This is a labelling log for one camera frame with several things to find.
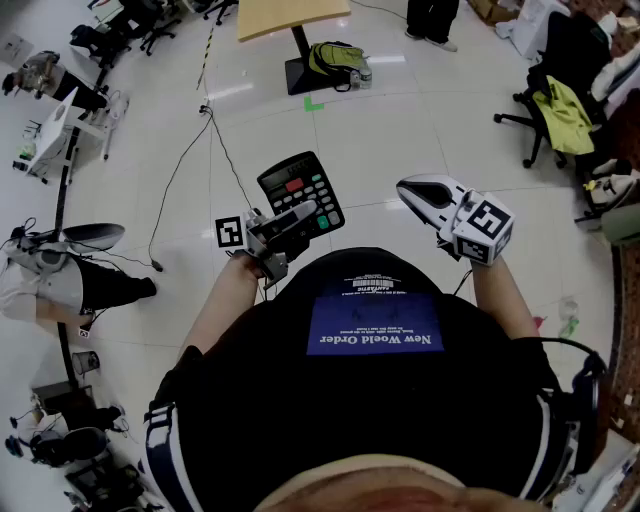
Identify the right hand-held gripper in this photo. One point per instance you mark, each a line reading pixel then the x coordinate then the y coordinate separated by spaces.
pixel 482 230

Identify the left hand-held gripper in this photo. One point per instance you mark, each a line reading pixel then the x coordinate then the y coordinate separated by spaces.
pixel 260 235

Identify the black desk calculator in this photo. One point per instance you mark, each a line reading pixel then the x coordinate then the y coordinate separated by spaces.
pixel 300 172

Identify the person's left forearm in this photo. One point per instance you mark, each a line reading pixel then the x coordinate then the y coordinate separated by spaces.
pixel 225 305

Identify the person's right forearm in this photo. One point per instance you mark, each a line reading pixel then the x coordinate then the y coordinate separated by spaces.
pixel 502 300

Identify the white power strip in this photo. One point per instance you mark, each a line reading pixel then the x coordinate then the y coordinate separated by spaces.
pixel 204 108

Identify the yellow-green jacket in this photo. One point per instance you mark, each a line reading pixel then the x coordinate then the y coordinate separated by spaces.
pixel 565 120

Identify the yellow-green backpack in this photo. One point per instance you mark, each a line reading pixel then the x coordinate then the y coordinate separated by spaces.
pixel 332 57

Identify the person's black printed shirt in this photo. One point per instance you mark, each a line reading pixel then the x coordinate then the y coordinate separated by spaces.
pixel 350 400

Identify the grey and white bag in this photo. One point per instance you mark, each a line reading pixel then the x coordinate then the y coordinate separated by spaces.
pixel 612 185

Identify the crushed clear plastic bottle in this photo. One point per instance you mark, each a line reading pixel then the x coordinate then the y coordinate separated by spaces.
pixel 569 315

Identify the cardboard box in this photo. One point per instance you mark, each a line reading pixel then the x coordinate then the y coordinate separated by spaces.
pixel 492 10

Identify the yellow-black striped floor strip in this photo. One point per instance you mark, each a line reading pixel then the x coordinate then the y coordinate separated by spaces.
pixel 206 55

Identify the black office chair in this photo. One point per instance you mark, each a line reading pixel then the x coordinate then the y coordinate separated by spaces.
pixel 570 45
pixel 100 45
pixel 160 25

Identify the white desk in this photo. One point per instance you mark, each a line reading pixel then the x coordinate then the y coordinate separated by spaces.
pixel 55 130

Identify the light wooden pedestal table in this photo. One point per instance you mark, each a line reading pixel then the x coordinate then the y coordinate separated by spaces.
pixel 290 17

